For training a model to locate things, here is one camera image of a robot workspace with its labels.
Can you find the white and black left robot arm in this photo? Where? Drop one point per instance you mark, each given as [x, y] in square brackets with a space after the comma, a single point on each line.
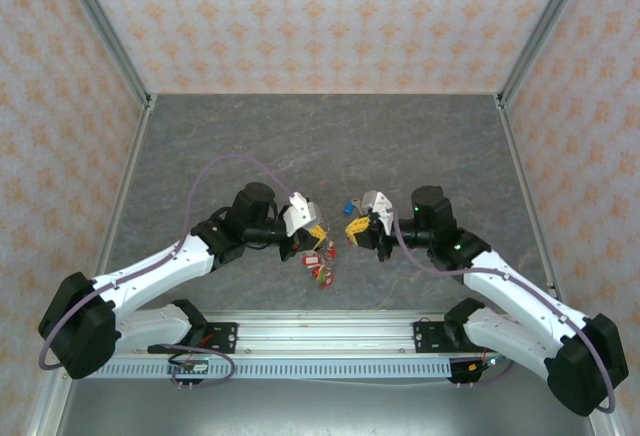
[150, 266]

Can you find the grey metal sheet panel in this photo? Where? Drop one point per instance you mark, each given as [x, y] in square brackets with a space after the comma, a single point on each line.
[325, 411]

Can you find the aluminium table side rail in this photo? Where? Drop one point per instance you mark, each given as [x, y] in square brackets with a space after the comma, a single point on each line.
[524, 181]
[125, 181]

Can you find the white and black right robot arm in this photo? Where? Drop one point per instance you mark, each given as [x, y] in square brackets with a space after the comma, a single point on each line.
[510, 286]

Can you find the bunch of tagged keys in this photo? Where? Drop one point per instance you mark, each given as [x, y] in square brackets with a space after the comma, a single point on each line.
[329, 238]

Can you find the small circuit board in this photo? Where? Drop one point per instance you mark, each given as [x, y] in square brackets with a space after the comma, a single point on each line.
[192, 368]
[475, 367]

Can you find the red key tag white label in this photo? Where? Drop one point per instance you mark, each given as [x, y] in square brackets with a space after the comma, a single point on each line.
[310, 260]

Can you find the red plastic key tag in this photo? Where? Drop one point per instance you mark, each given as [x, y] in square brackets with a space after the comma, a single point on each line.
[330, 253]

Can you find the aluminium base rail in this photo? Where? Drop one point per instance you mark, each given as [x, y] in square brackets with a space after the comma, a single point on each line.
[325, 336]

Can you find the aluminium frame post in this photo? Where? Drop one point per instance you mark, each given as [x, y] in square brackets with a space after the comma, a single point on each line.
[541, 31]
[105, 31]

